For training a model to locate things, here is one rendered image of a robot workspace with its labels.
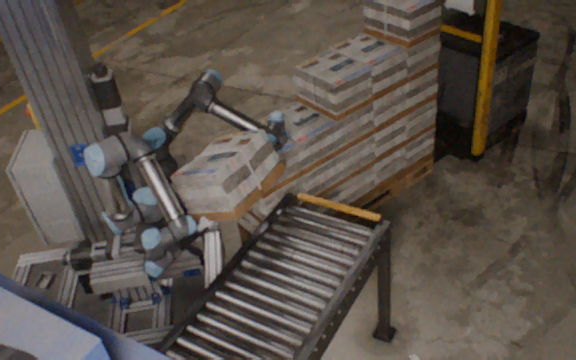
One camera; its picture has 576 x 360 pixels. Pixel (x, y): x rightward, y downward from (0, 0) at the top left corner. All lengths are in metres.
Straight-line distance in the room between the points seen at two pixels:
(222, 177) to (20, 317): 1.23
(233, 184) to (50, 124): 0.84
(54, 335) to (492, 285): 2.73
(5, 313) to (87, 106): 1.43
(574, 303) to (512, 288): 0.32
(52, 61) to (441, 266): 2.39
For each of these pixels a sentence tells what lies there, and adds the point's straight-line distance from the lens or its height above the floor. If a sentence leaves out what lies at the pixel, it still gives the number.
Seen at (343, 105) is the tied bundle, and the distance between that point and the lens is 3.23.
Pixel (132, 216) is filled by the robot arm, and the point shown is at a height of 1.01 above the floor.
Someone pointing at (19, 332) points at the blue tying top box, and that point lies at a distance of 1.21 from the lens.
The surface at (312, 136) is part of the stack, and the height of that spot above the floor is 0.83.
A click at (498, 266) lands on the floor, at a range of 3.59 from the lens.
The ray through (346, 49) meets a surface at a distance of 3.52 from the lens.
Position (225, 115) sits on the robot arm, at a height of 1.20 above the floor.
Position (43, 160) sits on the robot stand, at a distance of 2.72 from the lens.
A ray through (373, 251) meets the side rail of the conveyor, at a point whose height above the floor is 0.80.
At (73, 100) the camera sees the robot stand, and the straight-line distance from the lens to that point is 2.54.
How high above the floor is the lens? 2.56
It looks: 37 degrees down
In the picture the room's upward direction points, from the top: 8 degrees counter-clockwise
